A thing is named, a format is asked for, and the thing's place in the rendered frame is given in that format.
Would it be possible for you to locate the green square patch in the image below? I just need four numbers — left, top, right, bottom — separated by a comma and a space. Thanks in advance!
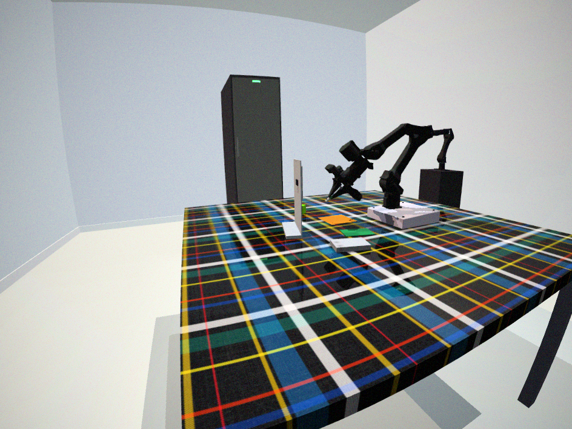
340, 228, 375, 236

